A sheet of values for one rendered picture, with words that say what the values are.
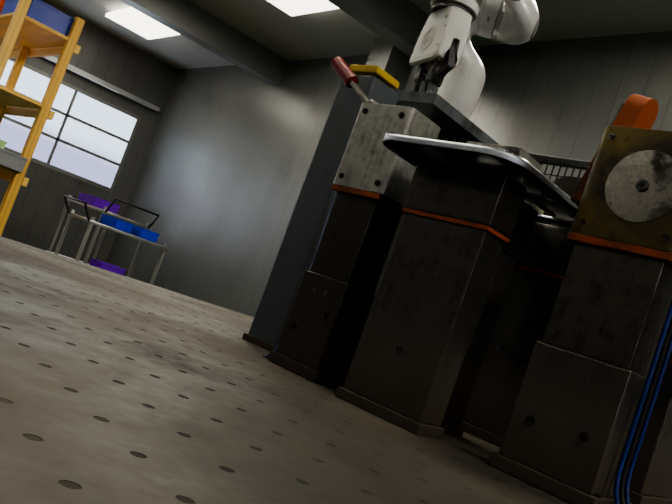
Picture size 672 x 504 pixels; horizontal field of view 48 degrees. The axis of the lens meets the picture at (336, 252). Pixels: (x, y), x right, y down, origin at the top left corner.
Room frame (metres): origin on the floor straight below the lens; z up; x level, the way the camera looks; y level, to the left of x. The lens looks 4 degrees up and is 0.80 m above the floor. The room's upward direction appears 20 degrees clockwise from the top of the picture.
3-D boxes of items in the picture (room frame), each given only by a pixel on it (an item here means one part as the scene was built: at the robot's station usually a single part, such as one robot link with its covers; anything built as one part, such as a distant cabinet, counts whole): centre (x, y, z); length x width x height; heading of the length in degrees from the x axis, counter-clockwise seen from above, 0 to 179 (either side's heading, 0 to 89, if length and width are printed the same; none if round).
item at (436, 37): (1.29, -0.05, 1.29); 0.10 x 0.07 x 0.11; 24
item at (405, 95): (1.36, -0.14, 1.16); 0.37 x 0.14 x 0.02; 137
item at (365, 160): (0.99, -0.01, 0.88); 0.12 x 0.07 x 0.36; 47
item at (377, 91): (1.17, 0.04, 0.92); 0.08 x 0.08 x 0.44; 47
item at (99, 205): (8.46, 2.52, 0.54); 1.14 x 0.67 x 1.08; 39
